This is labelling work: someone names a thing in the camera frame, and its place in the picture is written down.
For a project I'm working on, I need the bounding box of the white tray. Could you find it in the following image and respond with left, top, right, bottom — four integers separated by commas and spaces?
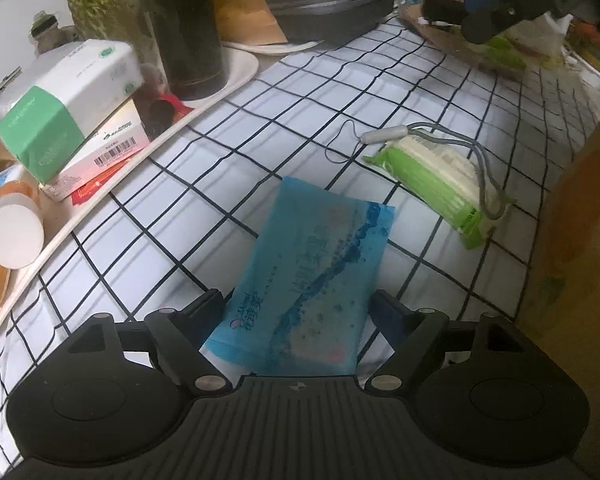
222, 35, 326, 57
0, 40, 260, 351

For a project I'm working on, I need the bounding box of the glass vase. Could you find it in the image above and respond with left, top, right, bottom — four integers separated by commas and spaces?
51, 0, 147, 61

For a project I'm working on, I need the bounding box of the brown paper bag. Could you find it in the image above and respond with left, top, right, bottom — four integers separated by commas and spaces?
209, 0, 289, 47

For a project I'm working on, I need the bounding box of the cardboard box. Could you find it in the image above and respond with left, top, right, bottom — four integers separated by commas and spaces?
517, 100, 600, 480

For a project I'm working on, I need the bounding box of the green wipes packet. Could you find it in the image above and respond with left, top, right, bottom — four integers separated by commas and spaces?
362, 134, 499, 251
479, 34, 529, 73

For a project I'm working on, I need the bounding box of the grey hard case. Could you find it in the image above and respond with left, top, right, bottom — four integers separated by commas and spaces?
259, 0, 397, 45

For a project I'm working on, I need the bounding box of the checked tablecloth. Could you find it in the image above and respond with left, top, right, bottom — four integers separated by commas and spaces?
0, 24, 600, 480

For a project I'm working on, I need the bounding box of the red flat sachet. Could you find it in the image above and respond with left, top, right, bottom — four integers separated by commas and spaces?
70, 152, 132, 207

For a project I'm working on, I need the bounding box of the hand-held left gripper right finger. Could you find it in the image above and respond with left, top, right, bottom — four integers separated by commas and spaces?
362, 287, 524, 396

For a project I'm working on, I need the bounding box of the red white carton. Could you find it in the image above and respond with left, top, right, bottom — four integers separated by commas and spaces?
39, 99, 152, 204

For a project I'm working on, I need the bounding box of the blue wipes packet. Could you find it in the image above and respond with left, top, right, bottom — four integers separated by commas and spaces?
201, 176, 397, 377

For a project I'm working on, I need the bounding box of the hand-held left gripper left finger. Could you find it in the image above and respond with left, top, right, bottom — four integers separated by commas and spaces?
67, 287, 233, 397

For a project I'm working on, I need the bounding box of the orange bottle white cap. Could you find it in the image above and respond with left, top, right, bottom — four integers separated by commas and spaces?
0, 179, 47, 270

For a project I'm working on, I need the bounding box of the green white tissue box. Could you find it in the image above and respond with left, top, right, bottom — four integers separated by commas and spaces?
0, 39, 146, 186

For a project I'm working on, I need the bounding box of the black thermos bottle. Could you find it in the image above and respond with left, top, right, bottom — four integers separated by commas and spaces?
144, 0, 229, 103

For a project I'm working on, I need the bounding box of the red packet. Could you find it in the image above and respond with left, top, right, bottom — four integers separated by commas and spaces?
147, 91, 196, 139

